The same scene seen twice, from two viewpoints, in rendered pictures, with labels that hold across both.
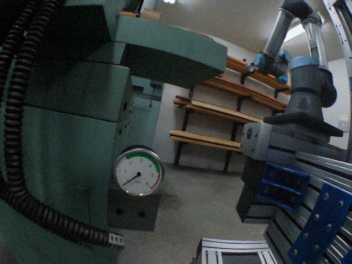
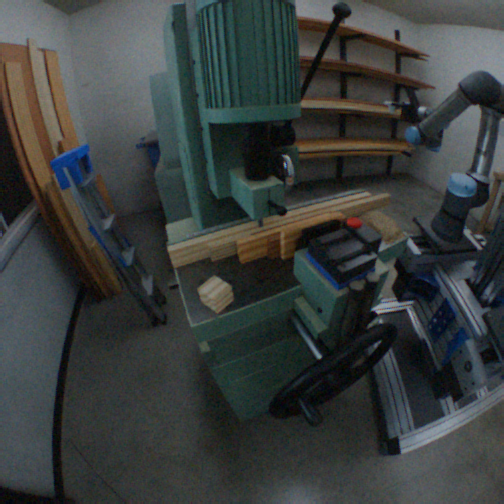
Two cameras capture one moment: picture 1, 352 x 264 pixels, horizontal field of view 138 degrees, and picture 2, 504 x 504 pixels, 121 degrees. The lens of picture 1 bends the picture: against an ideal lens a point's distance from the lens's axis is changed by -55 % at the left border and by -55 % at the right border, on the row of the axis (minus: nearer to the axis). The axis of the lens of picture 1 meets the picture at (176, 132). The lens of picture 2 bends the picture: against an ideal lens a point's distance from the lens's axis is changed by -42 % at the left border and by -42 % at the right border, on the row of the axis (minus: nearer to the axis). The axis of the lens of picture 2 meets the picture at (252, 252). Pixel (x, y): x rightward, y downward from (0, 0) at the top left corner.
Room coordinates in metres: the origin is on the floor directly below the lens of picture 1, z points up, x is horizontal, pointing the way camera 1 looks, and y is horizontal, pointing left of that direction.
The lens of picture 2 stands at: (-0.16, 0.41, 1.25)
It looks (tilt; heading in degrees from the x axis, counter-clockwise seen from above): 39 degrees down; 356
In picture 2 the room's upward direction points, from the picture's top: 5 degrees counter-clockwise
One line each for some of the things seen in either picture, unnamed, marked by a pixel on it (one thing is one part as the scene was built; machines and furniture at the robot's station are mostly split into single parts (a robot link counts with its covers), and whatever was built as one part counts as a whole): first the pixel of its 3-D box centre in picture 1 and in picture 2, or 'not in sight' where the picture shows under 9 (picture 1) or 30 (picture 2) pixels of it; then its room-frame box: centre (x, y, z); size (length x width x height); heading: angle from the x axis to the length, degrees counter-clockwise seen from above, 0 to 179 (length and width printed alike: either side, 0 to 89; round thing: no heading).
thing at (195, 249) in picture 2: not in sight; (287, 222); (0.35, 0.27, 0.93); 0.60 x 0.02 x 0.05; 106
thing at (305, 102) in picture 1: (304, 108); (450, 220); (0.36, -0.39, 0.87); 0.15 x 0.15 x 0.10
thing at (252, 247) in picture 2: not in sight; (287, 236); (0.29, 0.29, 0.93); 0.24 x 0.01 x 0.06; 106
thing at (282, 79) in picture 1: (279, 72); (432, 138); (0.63, -0.48, 1.12); 0.11 x 0.08 x 0.11; 97
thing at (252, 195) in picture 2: not in sight; (255, 192); (0.33, 0.35, 1.03); 0.14 x 0.07 x 0.09; 16
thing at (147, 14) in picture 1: (148, 21); not in sight; (0.24, 0.10, 0.92); 0.04 x 0.04 x 0.03; 22
